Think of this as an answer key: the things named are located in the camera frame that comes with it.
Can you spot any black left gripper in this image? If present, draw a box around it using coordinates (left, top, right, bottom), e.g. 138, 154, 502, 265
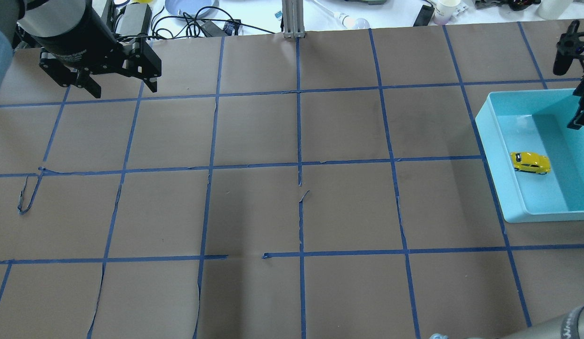
26, 5, 162, 98

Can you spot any yellow beetle toy car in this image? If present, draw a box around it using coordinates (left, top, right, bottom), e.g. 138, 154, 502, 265
510, 152, 551, 175

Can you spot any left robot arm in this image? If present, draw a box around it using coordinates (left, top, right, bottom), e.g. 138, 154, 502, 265
0, 0, 162, 98

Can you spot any turquoise plastic bin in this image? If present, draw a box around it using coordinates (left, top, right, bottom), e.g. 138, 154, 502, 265
475, 89, 584, 223

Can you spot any blue plastic plate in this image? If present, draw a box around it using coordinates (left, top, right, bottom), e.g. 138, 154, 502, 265
163, 0, 219, 19

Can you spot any black power adapter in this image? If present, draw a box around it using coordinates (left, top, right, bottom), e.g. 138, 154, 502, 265
200, 21, 238, 37

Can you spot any white paper cup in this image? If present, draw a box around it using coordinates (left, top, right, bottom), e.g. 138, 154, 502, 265
433, 0, 462, 25

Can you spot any light bulb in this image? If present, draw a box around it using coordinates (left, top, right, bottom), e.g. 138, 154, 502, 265
333, 12, 370, 30

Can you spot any brown paper table mat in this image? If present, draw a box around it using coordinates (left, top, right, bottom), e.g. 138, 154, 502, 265
0, 21, 584, 339

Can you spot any aluminium frame post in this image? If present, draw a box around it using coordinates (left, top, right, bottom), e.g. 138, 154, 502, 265
281, 0, 306, 39

